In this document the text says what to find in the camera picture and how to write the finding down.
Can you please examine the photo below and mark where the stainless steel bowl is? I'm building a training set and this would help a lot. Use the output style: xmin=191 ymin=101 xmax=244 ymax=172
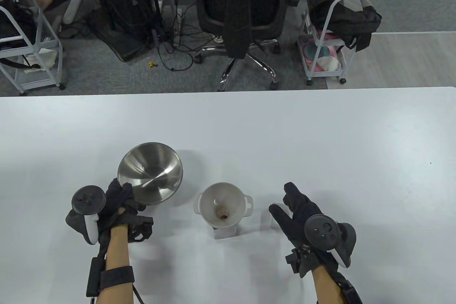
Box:
xmin=117 ymin=143 xmax=183 ymax=206

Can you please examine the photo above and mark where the pink and teal cloth bundle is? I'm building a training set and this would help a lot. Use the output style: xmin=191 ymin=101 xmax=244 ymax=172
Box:
xmin=301 ymin=31 xmax=344 ymax=71

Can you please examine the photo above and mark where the black office chair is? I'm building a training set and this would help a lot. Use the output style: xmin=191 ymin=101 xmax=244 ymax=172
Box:
xmin=183 ymin=0 xmax=307 ymax=91

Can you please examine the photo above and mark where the white plastic funnel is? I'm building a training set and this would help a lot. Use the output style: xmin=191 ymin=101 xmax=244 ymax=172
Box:
xmin=194 ymin=182 xmax=254 ymax=228

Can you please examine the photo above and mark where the white metal cart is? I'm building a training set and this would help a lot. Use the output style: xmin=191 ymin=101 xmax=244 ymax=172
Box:
xmin=297 ymin=0 xmax=383 ymax=86
xmin=0 ymin=0 xmax=66 ymax=96

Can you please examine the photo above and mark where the black bag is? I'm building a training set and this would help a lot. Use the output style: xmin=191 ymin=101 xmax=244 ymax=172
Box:
xmin=308 ymin=0 xmax=382 ymax=52
xmin=0 ymin=1 xmax=36 ymax=50

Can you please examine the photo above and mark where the clear glass coffee jar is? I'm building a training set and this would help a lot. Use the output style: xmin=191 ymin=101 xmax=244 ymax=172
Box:
xmin=212 ymin=224 xmax=238 ymax=239

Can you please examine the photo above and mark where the bundle of black cables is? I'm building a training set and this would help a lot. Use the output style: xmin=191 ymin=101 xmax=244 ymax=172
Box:
xmin=153 ymin=0 xmax=207 ymax=71

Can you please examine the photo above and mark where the person's right forearm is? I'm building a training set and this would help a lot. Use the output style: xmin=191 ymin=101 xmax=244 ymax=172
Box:
xmin=313 ymin=265 xmax=344 ymax=304

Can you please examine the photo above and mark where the black sensor box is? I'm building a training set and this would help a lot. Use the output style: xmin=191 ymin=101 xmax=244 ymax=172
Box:
xmin=86 ymin=257 xmax=104 ymax=297

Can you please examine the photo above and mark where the person's left hand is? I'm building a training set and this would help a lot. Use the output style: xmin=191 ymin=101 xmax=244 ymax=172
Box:
xmin=96 ymin=178 xmax=154 ymax=244

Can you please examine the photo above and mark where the black round controller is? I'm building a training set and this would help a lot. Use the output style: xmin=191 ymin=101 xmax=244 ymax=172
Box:
xmin=65 ymin=185 xmax=107 ymax=246
xmin=304 ymin=214 xmax=357 ymax=268

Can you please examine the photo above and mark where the person's right hand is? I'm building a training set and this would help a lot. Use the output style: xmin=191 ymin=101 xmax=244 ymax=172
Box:
xmin=269 ymin=182 xmax=338 ymax=278

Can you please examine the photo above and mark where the black computer stand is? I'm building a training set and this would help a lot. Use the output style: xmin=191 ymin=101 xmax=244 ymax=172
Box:
xmin=66 ymin=0 xmax=164 ymax=62

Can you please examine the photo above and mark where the white cloth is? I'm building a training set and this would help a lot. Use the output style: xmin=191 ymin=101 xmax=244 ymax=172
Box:
xmin=21 ymin=47 xmax=57 ymax=71

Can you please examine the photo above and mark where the person's left forearm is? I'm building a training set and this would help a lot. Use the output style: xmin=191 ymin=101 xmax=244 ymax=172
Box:
xmin=95 ymin=226 xmax=135 ymax=304

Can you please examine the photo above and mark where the white square jar lid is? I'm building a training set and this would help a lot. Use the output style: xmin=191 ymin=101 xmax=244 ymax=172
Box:
xmin=262 ymin=203 xmax=293 ymax=232

